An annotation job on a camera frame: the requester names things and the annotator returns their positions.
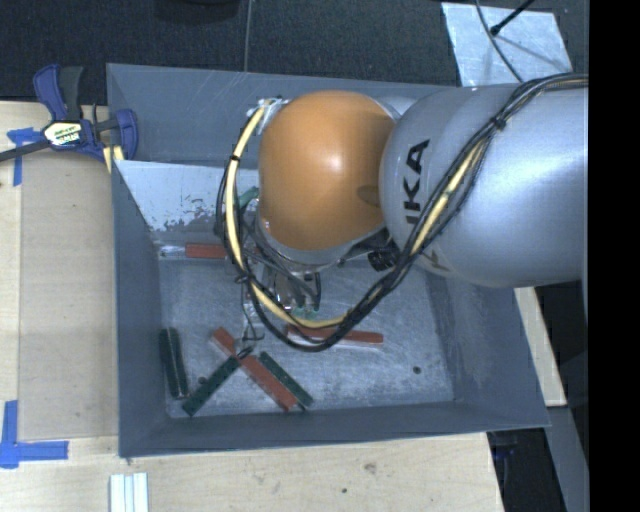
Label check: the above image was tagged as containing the black cylinder on white bracket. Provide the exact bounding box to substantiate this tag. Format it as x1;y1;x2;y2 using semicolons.
339;241;402;274

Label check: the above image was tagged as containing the pale brown flat board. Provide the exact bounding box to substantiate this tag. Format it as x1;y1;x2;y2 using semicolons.
17;152;122;442

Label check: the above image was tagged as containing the grey metal bin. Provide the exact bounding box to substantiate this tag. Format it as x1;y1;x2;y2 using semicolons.
105;62;553;459

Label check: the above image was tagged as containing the red-brown flat block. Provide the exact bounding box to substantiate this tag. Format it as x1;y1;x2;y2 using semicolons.
185;242;229;260
284;323;385;347
209;326;299;413

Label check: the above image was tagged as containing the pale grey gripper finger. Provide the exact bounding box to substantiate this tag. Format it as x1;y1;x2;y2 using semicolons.
241;293;257;352

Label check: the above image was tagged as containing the dark green flat block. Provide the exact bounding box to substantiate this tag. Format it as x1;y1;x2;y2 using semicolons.
180;355;242;418
257;350;315;409
158;326;191;400

